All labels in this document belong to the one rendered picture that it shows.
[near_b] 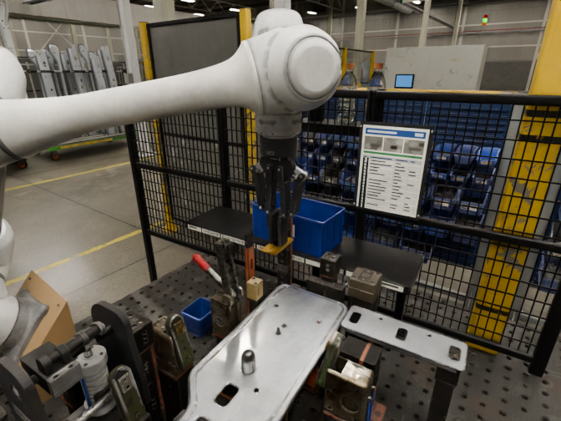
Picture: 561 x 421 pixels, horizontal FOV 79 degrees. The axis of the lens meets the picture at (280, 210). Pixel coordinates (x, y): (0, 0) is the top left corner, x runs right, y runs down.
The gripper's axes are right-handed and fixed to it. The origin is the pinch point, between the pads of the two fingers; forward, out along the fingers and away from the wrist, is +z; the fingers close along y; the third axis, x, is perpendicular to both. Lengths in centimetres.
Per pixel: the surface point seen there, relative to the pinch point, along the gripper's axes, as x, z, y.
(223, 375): -17.3, 28.7, -3.3
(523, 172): 57, -6, 47
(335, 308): 15.8, 28.5, 8.9
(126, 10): 402, -129, -555
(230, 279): 0.2, 18.1, -14.3
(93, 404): -36.5, 26.5, -18.7
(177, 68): 168, -34, -200
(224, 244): -0.1, 8.1, -15.6
